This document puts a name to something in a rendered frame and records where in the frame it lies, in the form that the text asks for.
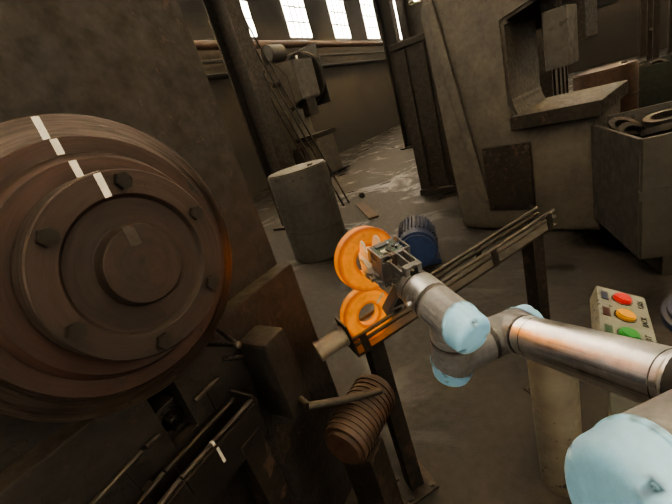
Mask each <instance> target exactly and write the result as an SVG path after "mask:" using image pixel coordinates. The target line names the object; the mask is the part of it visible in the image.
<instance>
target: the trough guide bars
mask: <svg viewBox="0 0 672 504"><path fill-rule="evenodd" d="M538 209H539V208H538V207H537V206H536V207H534V208H533V209H531V210H530V211H528V212H526V213H525V214H523V215H522V216H520V217H519V218H517V219H515V220H514V221H512V222H511V223H509V224H507V225H506V226H504V227H503V228H501V229H500V230H498V231H496V232H495V233H493V234H492V235H490V236H488V237H487V238H485V239H484V240H482V241H480V242H479V243H477V244H476V245H474V246H473V247H471V248H469V249H468V250H466V251H465V252H463V253H461V254H460V255H458V256H457V257H455V258H454V259H452V260H450V261H449V262H447V263H446V264H444V265H442V266H441V267H439V268H438V269H436V270H434V271H433V272H431V273H430V274H431V275H433V276H434V275H435V274H437V273H439V272H440V271H442V270H443V269H445V268H447V267H448V266H450V265H451V264H453V263H454V262H456V261H458V260H459V259H461V258H462V257H464V256H465V255H467V254H469V253H470V252H472V251H473V250H474V252H473V253H471V254H470V255H468V256H466V257H465V258H463V259H462V260H460V261H459V262H457V263H455V264H454V265H452V266H451V267H449V268H448V269H446V270H444V271H443V272H441V273H440V274H438V275H437V276H435V278H437V279H439V278H441V277H442V276H444V275H445V274H447V273H449V272H450V271H452V270H453V269H455V268H456V267H458V266H459V265H461V264H463V263H464V262H466V261H467V260H469V259H470V258H472V257H473V256H475V255H476V258H475V259H473V260H472V261H470V262H469V263H467V264H466V265H464V266H463V267H461V268H459V269H458V270H456V271H455V272H453V273H452V274H450V275H449V276H447V277H445V278H444V279H442V280H441V282H442V283H445V282H447V281H448V280H450V279H452V278H453V277H455V276H456V275H458V274H459V273H461V272H462V271H464V270H465V269H467V268H468V267H470V266H472V265H473V264H475V263H476V262H478V261H479V260H481V259H482V258H484V257H485V256H487V255H489V254H490V253H491V255H490V256H488V257H486V258H485V259H483V260H482V261H480V262H479V263H477V264H476V265H474V266H473V267H471V268H469V269H468V270H466V271H465V272H463V273H462V274H460V275H459V276H457V277H456V278H454V279H453V280H451V281H449V282H448V283H446V284H445V286H447V287H449V286H451V285H452V284H454V283H455V282H457V281H459V280H460V279H462V278H463V277H465V276H466V275H468V274H469V273H471V272H472V271H474V270H475V269H477V268H478V267H480V266H481V265H483V264H485V263H486V262H488V261H489V260H491V259H492V260H493V264H494V265H495V267H497V266H498V265H500V260H499V255H498V254H500V253H501V252H503V251H504V250H506V249H507V248H509V247H511V246H512V245H514V244H515V243H517V242H518V241H520V240H521V239H523V238H524V237H526V236H527V235H529V234H530V233H532V232H533V231H535V230H536V229H538V228H540V227H541V226H543V225H544V224H546V223H547V226H548V229H549V231H551V230H552V229H554V224H553V218H555V217H556V214H553V215H552V213H553V212H555V209H554V208H553V209H551V210H550V211H548V212H546V213H545V214H543V215H542V216H540V217H539V218H537V219H536V220H534V217H536V216H538V215H539V212H536V213H534V214H533V212H535V211H536V210H538ZM527 216H528V218H526V219H525V220H523V221H521V220H522V219H524V218H525V217H527ZM544 218H546V219H545V220H543V219H544ZM541 220H543V221H542V222H540V223H539V224H537V225H536V226H534V227H533V228H531V229H530V230H528V231H526V230H527V229H529V228H530V227H532V226H533V225H535V224H536V223H538V222H539V221H541ZM519 221H521V222H520V223H518V224H517V225H515V226H514V227H512V228H510V227H511V226H513V225H514V224H516V223H517V222H519ZM527 222H529V224H528V225H526V226H525V227H523V228H522V229H520V230H518V231H517V232H515V233H514V234H512V235H511V236H509V237H508V238H506V239H504V240H503V241H501V242H500V243H498V244H497V245H495V246H494V247H492V248H491V249H489V250H487V251H486V252H484V253H483V254H482V251H483V250H484V249H486V248H488V247H489V246H491V245H492V244H494V243H495V242H497V241H498V240H500V239H502V238H503V237H505V236H506V235H508V234H509V233H511V232H513V231H514V230H516V229H517V228H519V227H520V226H522V225H523V224H525V223H527ZM508 228H510V229H509V230H507V231H506V232H504V233H503V234H501V235H499V236H498V237H496V238H495V239H493V240H492V241H490V242H488V243H487V244H485V245H484V246H482V247H480V246H481V245H483V244H484V243H486V242H487V241H489V240H491V239H492V238H494V237H495V236H497V235H498V234H500V233H502V232H503V231H505V230H506V229H508ZM524 231H526V232H525V233H523V232H524ZM521 233H523V234H522V235H520V236H519V237H517V238H516V239H514V240H513V241H511V242H510V243H508V244H506V243H507V242H509V241H510V240H512V239H513V238H515V237H516V236H518V235H519V234H521ZM504 244H506V245H505V246H503V247H502V248H500V249H499V250H497V249H498V248H499V247H501V246H502V245H504ZM405 308H407V307H406V304H405V306H404V307H403V309H401V310H400V311H399V312H401V311H402V310H404V309H405ZM374 309H375V308H374ZM374 309H373V310H371V311H369V312H368V313H366V314H365V315H363V316H362V317H360V318H359V320H360V321H363V320H365V319H366V318H368V317H369V316H371V315H372V314H373V313H374ZM411 311H412V310H411V309H410V308H408V309H406V310H405V311H403V312H402V313H400V314H399V315H397V316H396V317H394V318H393V319H391V320H389V321H388V322H386V323H385V324H383V325H382V326H380V327H379V328H377V329H376V330H374V331H372V332H371V333H369V334H368V335H367V333H368V332H370V331H371V330H373V329H374V328H376V327H377V326H379V325H381V324H382V323H384V322H385V321H387V320H388V319H390V318H391V317H393V316H394V315H396V314H397V313H399V312H397V313H392V314H390V315H386V316H385V317H383V318H382V319H380V320H379V321H377V322H375V323H374V324H372V325H371V326H369V327H368V328H366V329H365V330H363V331H362V332H360V333H358V334H357V335H355V336H354V337H352V339H353V342H354V341H356V340H357V339H360V340H359V341H357V342H356V343H354V344H355V346H356V347H358V346H359V345H361V344H362V346H363V348H364V350H365V352H366V353H367V352H369V351H370V350H372V349H373V348H372V346H371V344H370V341H369V339H370V338H371V337H373V336H374V335H376V334H378V333H379V332H381V331H382V330H384V329H385V328H387V327H388V326H390V325H391V324H393V323H394V322H396V321H397V320H399V319H400V318H402V317H403V316H405V315H407V314H408V313H410V312H411Z"/></svg>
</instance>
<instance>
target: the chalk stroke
mask: <svg viewBox="0 0 672 504"><path fill-rule="evenodd" d="M31 119H32V121H33V122H34V124H35V126H36V128H37V130H38V132H39V133H40V135H41V137H42V139H43V140H45V139H50V136H49V134H48V132H47V130H46V128H45V127H44V125H43V123H42V121H41V119H40V117H39V116H33V117H31ZM50 142H51V144H52V146H53V148H54V150H55V151H56V153H57V155H62V154H65V152H64V150H63V148H62V147H61V145H60V143H59V141H58V139H57V138H55V139H50ZM68 162H69V164H70V166H71V168H72V169H73V171H74V173H75V175H76V177H78V178H79V177H82V176H85V175H84V174H83V172H82V170H81V169H80V167H79V165H78V163H77V161H76V160H73V161H68ZM93 176H94V177H95V179H96V181H97V183H98V185H99V187H100V189H101V191H102V193H103V195H104V197H105V198H108V197H111V196H112V194H111V192H110V190H109V188H108V186H107V184H106V182H105V180H104V178H103V176H102V174H101V173H100V172H99V173H96V174H93Z"/></svg>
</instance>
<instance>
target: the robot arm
mask: <svg viewBox="0 0 672 504"><path fill-rule="evenodd" d="M398 240H399V241H400V242H401V243H403V244H404V245H405V247H403V246H401V245H400V244H399V243H398ZM358 254H359V259H360V264H361V268H362V273H363V275H364V276H365V277H366V278H367V279H369V280H370V281H371V282H372V283H373V282H375V283H376V284H378V285H379V286H380V287H385V288H387V287H389V286H391V290H390V292H389V294H388V296H387V298H386V300H385V302H384V304H383V306H382V309H383V311H384V312H385V314H386V315H390V314H392V313H397V312H399V311H400V310H401V309H403V307H404V306H405V304H406V307H408V308H410V309H411V310H412V311H413V312H414V313H415V314H416V315H417V316H418V317H419V318H420V319H422V320H423V321H424V322H425V323H426V324H427V325H428V326H429V328H430V345H431V355H430V360H431V363H432V370H433V373H434V375H435V377H436V378H437V379H438V380H439V381H440V382H441V383H443V384H444V385H447V386H450V387H460V386H463V385H465V384H466V383H468V381H469V380H470V379H471V376H472V374H473V369H475V368H477V367H480V366H482V365H484V364H487V363H489V362H492V361H494V360H496V359H499V358H501V357H503V356H506V355H508V354H511V353H514V354H516V355H519V356H522V357H524V358H527V359H529V360H532V361H534V362H537V363H539V364H542V365H544V366H547V367H549V368H552V369H554V370H557V371H559V372H562V373H564V374H567V375H569V376H572V377H574V378H577V379H579V380H582V381H584V382H587V383H589V384H592V385H594V386H597V387H599V388H602V389H604V390H607V391H609V392H612V393H614V394H617V395H619V396H622V397H624V398H627V399H629V400H632V401H634V402H637V403H639V405H637V406H635V407H633V408H631V409H629V410H627V411H625V412H623V413H620V414H613V415H611V416H608V417H606V418H604V419H602V420H600V421H599V422H598V423H596V424H595V426H594V427H593V428H592V429H590V430H588V431H586V432H585V433H583V434H581V435H579V436H578V437H577V438H575V439H574V441H573V442H572V444H571V445H570V447H569V448H568V450H567V453H566V457H565V465H564V471H565V480H566V486H567V490H568V494H569V497H570V500H571V503H572V504H672V346H667V345H663V344H658V343H654V342H649V341H645V340H640V339H635V338H631V337H626V336H622V335H617V334H613V333H608V332H603V331H599V330H594V329H590V328H585V327H581V326H576V325H572V324H567V323H562V322H558V321H553V320H549V319H544V318H543V316H542V315H541V313H540V312H539V311H538V310H535V309H534V308H533V307H532V306H530V305H526V304H523V305H519V306H516V307H510V308H508V309H506V310H504V311H503V312H500V313H498V314H495V315H493V316H490V317H488V318H487V317H486V316H485V315H483V314H482V313H481V312H480V311H479V310H478V309H477V308H476V307H475V306H474V305H473V304H471V303H470V302H467V301H466V300H464V299H463V298H462V297H460V296H459V295H458V294H456V293H455V292H454V291H452V290H451V289H450V288H448V287H447V286H445V285H444V283H442V282H441V281H440V280H438V279H437V278H435V277H434V276H433V275H431V274H430V273H427V272H425V271H424V270H422V262H420V261H419V260H418V259H416V258H415V257H414V256H412V255H411V254H410V245H408V244H407V243H405V242H404V241H402V240H401V239H400V238H398V237H397V236H394V240H393V239H392V238H390V239H387V240H385V241H383V242H380V239H379V237H378V236H377V235H374V236H373V240H372V246H367V247H366V246H365V244H364V242H363V241H360V252H359V253H358Z"/></svg>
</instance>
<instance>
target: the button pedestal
mask: <svg viewBox="0 0 672 504"><path fill-rule="evenodd" d="M601 291H605V292H608V298H609V300H607V299H603V298H601ZM615 293H623V292H620V291H616V290H612V289H608V288H604V287H601V286H596V287H595V289H594V291H593V293H592V295H591V297H590V311H591V326H592V329H594V330H599V331H603V332H605V325H604V324H609V325H612V326H613V332H614V334H617V335H620V334H619V332H618V331H619V329H620V328H621V327H630V328H632V329H635V330H636V331H638V332H639V334H640V335H641V338H640V340H645V341H649V342H654V343H657V341H656V337H655V334H654V330H653V327H652V323H651V320H650V316H649V312H648V309H647V305H646V302H645V299H644V298H642V297H639V296H635V295H631V294H627V293H624V294H626V295H628V296H630V297H631V298H632V303H631V304H622V303H620V302H618V301H616V300H615V299H614V298H613V295H614V294H615ZM602 306H605V307H609V308H610V312H611V316H607V315H604V314H603V308H602ZM617 309H627V310H629V311H631V312H633V313H634V314H635V315H636V320H635V321H633V322H629V321H625V320H623V319H621V318H619V317H618V316H617V315H616V311H617ZM637 405H639V403H637V402H634V401H632V400H629V399H627V398H624V397H622V396H619V395H617V394H614V393H612V392H609V391H608V416H611V415H613V414H620V413H623V412H625V411H627V410H629V409H631V408H633V407H635V406H637Z"/></svg>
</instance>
